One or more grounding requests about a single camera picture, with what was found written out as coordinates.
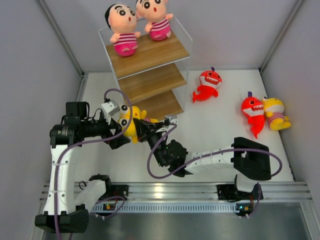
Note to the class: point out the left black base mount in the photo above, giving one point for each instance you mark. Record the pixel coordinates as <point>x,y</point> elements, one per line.
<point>116,190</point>

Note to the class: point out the aluminium frame post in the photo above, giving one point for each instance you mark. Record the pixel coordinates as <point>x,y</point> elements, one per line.
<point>58,32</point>
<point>298,4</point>

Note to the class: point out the white wire wooden shelf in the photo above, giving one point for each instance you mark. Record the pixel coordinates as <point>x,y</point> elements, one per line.
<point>155,77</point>

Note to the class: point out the aluminium frame post right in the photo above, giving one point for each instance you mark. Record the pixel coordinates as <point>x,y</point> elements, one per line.
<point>298,4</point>

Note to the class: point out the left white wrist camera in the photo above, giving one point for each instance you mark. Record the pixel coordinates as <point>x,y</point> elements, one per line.
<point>110,108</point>

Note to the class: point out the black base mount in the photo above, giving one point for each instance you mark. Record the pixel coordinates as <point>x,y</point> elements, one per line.
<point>116,190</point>
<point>228,192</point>

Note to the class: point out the red shark plush left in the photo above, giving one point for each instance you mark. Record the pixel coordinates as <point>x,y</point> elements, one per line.
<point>209,82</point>

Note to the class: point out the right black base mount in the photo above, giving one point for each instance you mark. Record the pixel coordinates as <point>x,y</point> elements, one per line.
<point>228,192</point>

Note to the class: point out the yellow plush toy right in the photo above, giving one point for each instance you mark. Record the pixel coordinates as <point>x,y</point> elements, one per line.
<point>274,112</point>

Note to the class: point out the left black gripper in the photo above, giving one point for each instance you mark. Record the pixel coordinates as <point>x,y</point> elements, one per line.
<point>115,143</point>

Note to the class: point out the red shark plush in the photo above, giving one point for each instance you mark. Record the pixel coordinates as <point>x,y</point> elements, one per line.
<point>209,82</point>
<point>253,109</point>

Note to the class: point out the aluminium mounting rail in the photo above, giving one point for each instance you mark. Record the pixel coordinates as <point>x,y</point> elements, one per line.
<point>200,197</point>

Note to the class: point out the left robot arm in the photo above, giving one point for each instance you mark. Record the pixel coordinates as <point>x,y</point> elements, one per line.
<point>65,213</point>

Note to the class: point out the yellow plush toy striped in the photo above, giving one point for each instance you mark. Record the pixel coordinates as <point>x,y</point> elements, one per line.
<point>126,120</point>

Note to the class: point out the red shark plush right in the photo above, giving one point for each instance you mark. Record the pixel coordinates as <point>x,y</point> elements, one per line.
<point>253,109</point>

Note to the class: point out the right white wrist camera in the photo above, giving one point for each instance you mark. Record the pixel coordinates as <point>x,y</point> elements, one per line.
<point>170,119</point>

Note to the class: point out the aluminium frame post left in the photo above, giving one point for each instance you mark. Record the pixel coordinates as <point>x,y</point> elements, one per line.
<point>58,32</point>

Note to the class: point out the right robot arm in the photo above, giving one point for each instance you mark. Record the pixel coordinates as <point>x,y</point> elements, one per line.
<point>250,159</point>

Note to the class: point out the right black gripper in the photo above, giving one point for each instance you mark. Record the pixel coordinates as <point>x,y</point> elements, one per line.
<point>146,130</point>

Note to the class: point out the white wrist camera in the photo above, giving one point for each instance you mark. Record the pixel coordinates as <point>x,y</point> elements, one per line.
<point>110,108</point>
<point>170,119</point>

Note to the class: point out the boy plush doll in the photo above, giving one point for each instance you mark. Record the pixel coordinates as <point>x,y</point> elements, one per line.
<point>158,19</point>
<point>122,21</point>

